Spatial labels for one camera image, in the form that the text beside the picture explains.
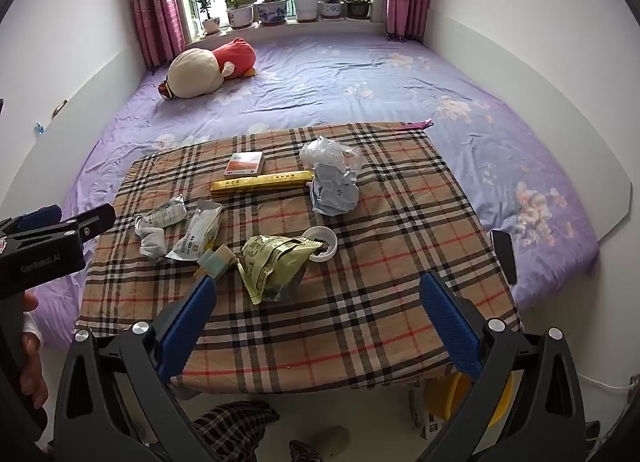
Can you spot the person's right leg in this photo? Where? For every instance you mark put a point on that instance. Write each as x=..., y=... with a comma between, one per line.
x=302, y=452

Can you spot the small leafy plant white pot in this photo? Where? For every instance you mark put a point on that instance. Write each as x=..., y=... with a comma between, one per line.
x=210, y=22

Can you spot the metal wall hook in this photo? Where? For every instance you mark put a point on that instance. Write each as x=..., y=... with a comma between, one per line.
x=59, y=108

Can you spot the white bed side panel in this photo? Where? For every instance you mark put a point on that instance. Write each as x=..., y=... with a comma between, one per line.
x=65, y=157
x=540, y=107

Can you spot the small blue wall clip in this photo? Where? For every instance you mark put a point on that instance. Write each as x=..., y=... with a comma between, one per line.
x=38, y=128

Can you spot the grey green wrapper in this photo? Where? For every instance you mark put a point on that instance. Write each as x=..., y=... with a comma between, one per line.
x=165, y=214

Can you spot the white tissue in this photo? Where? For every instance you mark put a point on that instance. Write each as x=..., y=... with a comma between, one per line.
x=152, y=242

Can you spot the teal and beige sponge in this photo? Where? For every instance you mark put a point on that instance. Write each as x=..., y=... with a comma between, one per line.
x=217, y=262

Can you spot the white leaflet on floor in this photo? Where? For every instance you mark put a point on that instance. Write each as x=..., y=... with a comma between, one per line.
x=425, y=422

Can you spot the white packet blue label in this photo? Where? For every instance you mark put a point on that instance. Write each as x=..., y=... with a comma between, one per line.
x=197, y=232

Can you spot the white plastic bag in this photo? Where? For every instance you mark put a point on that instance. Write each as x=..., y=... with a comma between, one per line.
x=322, y=154

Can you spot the bushy plant printed white pot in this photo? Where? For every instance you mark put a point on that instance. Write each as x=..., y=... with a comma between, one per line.
x=239, y=16

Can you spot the bed with purple floral sheet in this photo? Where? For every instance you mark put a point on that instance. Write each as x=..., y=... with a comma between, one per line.
x=350, y=82

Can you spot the grey slipper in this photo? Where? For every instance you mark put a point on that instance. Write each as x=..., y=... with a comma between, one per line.
x=332, y=439

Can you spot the red and cream plush toy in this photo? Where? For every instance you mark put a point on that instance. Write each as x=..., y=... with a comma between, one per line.
x=200, y=72

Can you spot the blue white paper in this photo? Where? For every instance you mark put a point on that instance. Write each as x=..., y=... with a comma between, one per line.
x=332, y=192

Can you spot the black smartphone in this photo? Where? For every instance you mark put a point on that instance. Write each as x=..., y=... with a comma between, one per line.
x=502, y=252

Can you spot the red and white box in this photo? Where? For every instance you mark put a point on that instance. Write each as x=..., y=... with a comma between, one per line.
x=244, y=163

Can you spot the plain white plant pot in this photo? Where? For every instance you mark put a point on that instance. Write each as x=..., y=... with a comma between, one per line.
x=306, y=8

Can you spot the yellow plastic bin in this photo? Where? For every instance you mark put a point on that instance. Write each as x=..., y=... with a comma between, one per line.
x=440, y=394

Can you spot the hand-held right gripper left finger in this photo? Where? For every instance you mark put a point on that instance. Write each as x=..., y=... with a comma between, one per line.
x=187, y=322

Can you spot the green snack packet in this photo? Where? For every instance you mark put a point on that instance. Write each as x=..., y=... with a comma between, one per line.
x=270, y=262

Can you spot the person's left hand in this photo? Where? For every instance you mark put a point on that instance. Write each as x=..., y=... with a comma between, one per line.
x=34, y=367

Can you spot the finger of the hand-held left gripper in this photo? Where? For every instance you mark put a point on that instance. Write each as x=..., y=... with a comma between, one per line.
x=97, y=219
x=42, y=217

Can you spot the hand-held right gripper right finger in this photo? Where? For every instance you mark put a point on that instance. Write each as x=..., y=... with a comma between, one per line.
x=450, y=327

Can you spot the long gold box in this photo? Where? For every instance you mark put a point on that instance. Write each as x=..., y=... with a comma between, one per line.
x=260, y=182

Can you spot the plaid cloth covered table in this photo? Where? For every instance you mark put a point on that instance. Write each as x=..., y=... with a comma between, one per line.
x=375, y=302

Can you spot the small dark plant pot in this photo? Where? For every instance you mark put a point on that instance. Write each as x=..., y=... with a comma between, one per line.
x=357, y=9

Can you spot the small blue white plant pot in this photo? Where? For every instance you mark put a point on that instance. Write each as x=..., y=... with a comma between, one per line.
x=331, y=9

